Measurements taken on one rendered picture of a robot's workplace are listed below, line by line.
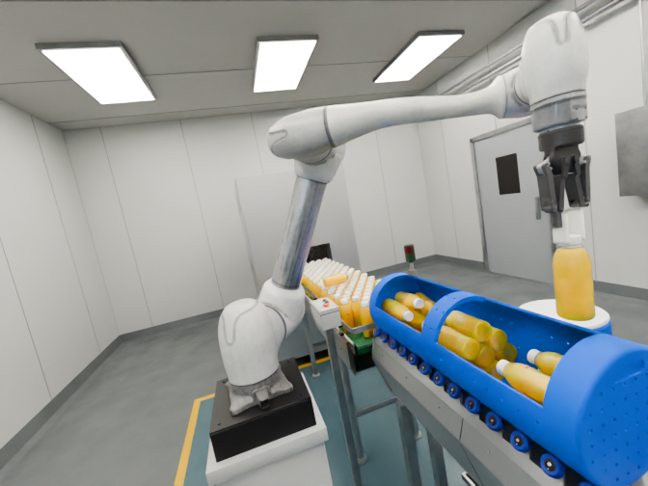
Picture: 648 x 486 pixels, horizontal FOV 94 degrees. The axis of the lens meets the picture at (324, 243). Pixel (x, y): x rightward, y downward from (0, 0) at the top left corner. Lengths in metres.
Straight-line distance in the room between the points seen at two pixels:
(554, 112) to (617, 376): 0.51
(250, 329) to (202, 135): 4.99
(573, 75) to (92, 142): 5.83
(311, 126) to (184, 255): 4.95
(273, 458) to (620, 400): 0.77
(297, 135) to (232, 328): 0.55
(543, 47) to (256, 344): 0.94
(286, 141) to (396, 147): 5.72
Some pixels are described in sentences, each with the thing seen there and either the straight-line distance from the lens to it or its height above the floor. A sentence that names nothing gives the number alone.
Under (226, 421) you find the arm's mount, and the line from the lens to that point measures 0.96.
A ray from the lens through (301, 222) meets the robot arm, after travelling 0.96.
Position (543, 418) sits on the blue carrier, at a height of 1.11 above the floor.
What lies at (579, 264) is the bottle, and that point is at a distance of 0.81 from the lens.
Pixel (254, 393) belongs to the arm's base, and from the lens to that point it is 0.96.
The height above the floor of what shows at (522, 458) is 0.93.
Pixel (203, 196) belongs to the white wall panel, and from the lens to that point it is 5.54.
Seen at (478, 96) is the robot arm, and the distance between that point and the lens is 0.92.
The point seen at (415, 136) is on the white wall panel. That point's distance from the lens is 6.74.
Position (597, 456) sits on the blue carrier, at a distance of 0.85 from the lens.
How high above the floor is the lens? 1.60
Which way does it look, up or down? 7 degrees down
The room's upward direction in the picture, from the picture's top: 11 degrees counter-clockwise
